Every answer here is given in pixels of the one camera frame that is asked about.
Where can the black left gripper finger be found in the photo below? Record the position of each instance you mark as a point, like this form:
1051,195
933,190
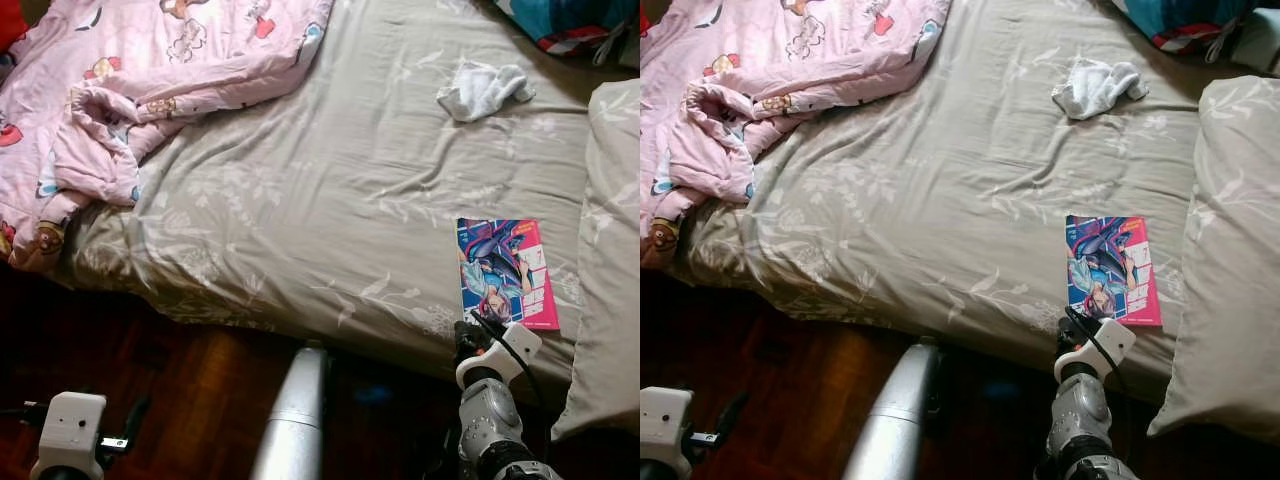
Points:
136,415
732,412

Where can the white crumpled cloth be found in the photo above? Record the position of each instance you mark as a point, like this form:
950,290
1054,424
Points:
482,90
1095,88

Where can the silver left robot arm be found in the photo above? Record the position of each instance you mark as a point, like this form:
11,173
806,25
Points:
655,474
60,475

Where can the red blue striped pillow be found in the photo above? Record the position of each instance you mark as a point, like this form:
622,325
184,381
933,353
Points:
1190,22
570,22

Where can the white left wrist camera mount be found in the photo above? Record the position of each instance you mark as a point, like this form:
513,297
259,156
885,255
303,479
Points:
68,430
664,425

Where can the pink cartoon print blanket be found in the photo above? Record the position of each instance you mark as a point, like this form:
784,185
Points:
760,100
150,100

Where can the beige floral pillow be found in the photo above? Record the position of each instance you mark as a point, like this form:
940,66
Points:
1225,260
605,270

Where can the colourful comic book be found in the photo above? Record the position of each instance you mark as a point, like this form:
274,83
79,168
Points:
1112,270
505,275

